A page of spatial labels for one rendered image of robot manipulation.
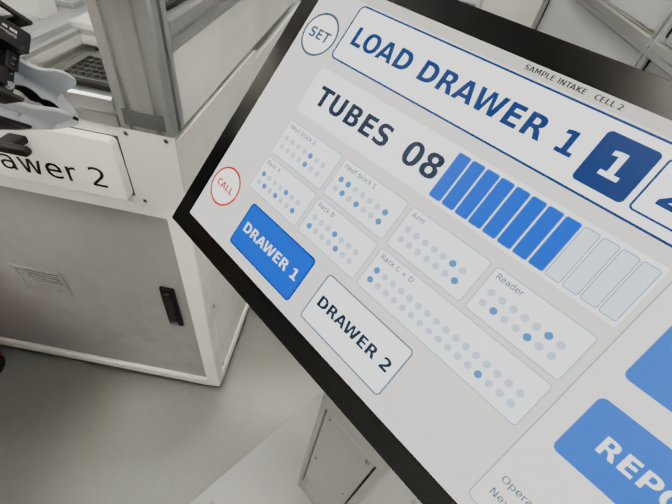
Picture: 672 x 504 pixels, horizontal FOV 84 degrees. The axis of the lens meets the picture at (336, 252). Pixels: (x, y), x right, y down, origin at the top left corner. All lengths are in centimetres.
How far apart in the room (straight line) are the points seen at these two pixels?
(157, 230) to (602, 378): 71
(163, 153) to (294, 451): 93
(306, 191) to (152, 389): 116
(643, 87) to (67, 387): 150
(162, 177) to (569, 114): 56
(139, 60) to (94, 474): 111
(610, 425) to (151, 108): 59
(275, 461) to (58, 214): 85
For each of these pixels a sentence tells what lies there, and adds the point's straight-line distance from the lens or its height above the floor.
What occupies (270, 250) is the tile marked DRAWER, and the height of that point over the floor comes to 100.
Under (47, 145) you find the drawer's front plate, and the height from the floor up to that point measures 90.
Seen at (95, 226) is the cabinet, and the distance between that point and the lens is 87.
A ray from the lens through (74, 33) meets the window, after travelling 64.
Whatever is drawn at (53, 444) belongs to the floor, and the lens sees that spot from 145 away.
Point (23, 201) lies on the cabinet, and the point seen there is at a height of 73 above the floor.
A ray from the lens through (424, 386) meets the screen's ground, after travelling 29.
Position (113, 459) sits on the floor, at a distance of 138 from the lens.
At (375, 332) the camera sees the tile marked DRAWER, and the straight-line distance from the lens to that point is 30.
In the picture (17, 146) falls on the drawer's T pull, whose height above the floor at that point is 91.
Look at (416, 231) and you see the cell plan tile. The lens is 29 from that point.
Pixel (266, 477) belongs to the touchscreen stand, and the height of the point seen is 4.
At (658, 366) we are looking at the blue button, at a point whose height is 109.
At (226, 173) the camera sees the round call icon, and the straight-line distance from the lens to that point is 41.
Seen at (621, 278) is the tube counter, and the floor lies 111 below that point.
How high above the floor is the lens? 126
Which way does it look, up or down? 46 degrees down
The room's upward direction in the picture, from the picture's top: 12 degrees clockwise
